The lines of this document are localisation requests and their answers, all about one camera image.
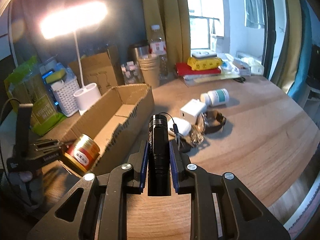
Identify black flashlight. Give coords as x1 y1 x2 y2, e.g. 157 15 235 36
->
148 114 171 197

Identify black car key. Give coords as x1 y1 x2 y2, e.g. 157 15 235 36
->
178 125 204 153

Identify brown strap wristwatch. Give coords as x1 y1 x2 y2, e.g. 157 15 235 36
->
196 110 226 134

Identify white earbuds case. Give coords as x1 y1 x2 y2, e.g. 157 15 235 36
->
168 117 191 137

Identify white 33W charger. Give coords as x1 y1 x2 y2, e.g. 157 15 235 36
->
179 99 207 124

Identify red gold tin can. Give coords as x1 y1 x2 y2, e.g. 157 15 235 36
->
64 134 100 173

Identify black phone stand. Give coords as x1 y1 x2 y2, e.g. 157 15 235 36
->
7 103 67 173

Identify open cardboard box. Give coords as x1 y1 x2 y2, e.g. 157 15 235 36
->
44 84 155 175

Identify white pill bottle teal label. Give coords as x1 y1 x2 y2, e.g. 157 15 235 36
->
200 88 229 107

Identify white desk lamp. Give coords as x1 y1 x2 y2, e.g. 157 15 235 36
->
39 0 109 116

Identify white plastic basket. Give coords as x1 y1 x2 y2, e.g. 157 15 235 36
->
50 76 80 117

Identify black scissors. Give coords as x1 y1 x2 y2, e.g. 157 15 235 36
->
234 77 246 83

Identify yellow envelope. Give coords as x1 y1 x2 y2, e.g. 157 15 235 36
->
183 73 240 86

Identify clear jar with stickers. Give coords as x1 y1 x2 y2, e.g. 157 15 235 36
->
121 61 144 85

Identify brown cardboard carton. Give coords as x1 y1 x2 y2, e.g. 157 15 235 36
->
81 45 125 95

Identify green yellow sponge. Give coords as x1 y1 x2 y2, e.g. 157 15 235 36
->
45 68 66 84

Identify green tea package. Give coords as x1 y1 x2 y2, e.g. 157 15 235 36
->
4 56 66 136

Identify red book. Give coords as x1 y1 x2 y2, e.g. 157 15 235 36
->
175 61 222 77

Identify white boxes pile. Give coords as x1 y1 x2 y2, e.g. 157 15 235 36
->
218 53 264 76

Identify yellow wet wipes pack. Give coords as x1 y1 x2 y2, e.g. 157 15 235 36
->
187 57 222 71

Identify stack of paper cups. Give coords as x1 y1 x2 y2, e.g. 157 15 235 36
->
138 54 160 89

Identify white device on wipes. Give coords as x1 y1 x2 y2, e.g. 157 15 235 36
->
191 50 217 59

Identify steel thermos cup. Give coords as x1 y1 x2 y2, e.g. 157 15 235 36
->
128 42 150 62

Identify clear water bottle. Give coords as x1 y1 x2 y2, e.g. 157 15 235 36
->
149 24 169 79

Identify yellow curtain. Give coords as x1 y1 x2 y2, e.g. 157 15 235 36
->
142 0 190 72

